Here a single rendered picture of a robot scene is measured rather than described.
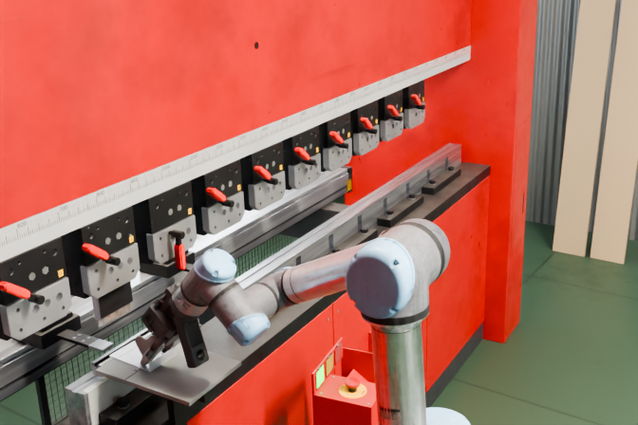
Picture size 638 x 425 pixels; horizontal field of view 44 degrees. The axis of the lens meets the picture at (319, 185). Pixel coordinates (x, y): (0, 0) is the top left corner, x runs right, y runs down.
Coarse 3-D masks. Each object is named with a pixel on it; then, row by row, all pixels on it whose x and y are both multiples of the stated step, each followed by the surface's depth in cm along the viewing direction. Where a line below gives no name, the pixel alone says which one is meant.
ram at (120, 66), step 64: (0, 0) 137; (64, 0) 149; (128, 0) 163; (192, 0) 180; (256, 0) 202; (320, 0) 228; (384, 0) 264; (448, 0) 312; (0, 64) 138; (64, 64) 151; (128, 64) 165; (192, 64) 183; (256, 64) 205; (320, 64) 233; (384, 64) 270; (448, 64) 322; (0, 128) 140; (64, 128) 153; (128, 128) 168; (192, 128) 186; (256, 128) 210; (0, 192) 142; (64, 192) 155; (0, 256) 144
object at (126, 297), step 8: (120, 288) 177; (128, 288) 179; (104, 296) 173; (112, 296) 175; (120, 296) 177; (128, 296) 180; (96, 304) 172; (104, 304) 173; (112, 304) 175; (120, 304) 177; (128, 304) 181; (96, 312) 173; (104, 312) 174; (112, 312) 176; (120, 312) 179; (104, 320) 175
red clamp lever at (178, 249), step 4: (168, 232) 183; (172, 232) 182; (176, 232) 181; (180, 232) 181; (184, 232) 182; (172, 236) 182; (176, 236) 182; (180, 236) 181; (184, 236) 182; (176, 240) 182; (180, 240) 183; (176, 244) 183; (180, 244) 183; (176, 248) 183; (180, 248) 182; (176, 252) 183; (180, 252) 183; (184, 252) 184; (176, 256) 183; (180, 256) 183; (184, 256) 184; (176, 260) 184; (180, 260) 183; (184, 260) 184; (176, 264) 184; (180, 264) 183; (184, 264) 184; (180, 268) 184; (184, 268) 184
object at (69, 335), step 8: (64, 320) 190; (72, 320) 191; (80, 320) 193; (48, 328) 186; (56, 328) 187; (64, 328) 189; (72, 328) 191; (80, 328) 194; (32, 336) 185; (40, 336) 183; (48, 336) 185; (56, 336) 187; (64, 336) 186; (72, 336) 186; (80, 336) 186; (88, 336) 186; (32, 344) 186; (40, 344) 184; (48, 344) 185; (80, 344) 183; (88, 344) 182; (96, 344) 182; (104, 344) 182; (112, 344) 182
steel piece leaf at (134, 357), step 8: (128, 352) 179; (136, 352) 179; (160, 352) 178; (168, 352) 175; (176, 352) 177; (128, 360) 175; (136, 360) 175; (152, 360) 171; (160, 360) 173; (144, 368) 172; (152, 368) 171
